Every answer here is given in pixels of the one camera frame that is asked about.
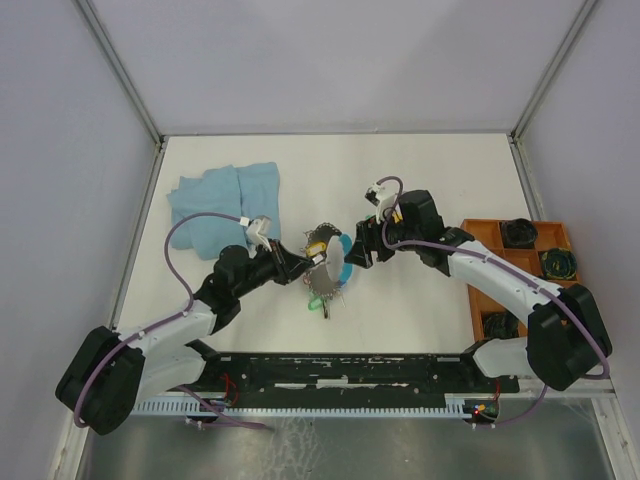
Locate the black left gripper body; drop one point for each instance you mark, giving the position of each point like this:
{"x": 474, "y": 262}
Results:
{"x": 273, "y": 265}

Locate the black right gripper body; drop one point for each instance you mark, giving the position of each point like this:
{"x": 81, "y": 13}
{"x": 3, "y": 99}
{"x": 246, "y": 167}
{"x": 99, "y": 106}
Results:
{"x": 370, "y": 231}

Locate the metal key organizer blue handle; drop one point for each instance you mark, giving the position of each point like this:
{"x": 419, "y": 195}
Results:
{"x": 329, "y": 278}

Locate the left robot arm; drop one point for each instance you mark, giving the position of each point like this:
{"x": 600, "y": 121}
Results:
{"x": 113, "y": 371}

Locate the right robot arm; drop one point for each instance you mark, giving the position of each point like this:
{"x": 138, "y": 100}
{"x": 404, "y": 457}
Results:
{"x": 566, "y": 337}

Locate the yellow key tag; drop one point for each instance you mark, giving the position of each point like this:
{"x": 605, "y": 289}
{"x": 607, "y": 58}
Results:
{"x": 316, "y": 248}

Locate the green key tag on organizer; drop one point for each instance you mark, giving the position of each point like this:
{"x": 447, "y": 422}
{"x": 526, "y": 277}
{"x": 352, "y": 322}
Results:
{"x": 316, "y": 303}

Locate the light blue folded cloth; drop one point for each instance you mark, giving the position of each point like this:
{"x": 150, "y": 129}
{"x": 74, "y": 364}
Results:
{"x": 249, "y": 191}

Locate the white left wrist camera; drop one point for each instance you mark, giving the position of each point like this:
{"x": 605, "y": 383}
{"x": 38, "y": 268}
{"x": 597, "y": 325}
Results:
{"x": 257, "y": 230}

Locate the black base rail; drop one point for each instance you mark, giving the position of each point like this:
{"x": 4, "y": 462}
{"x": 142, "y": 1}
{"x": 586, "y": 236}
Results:
{"x": 422, "y": 373}

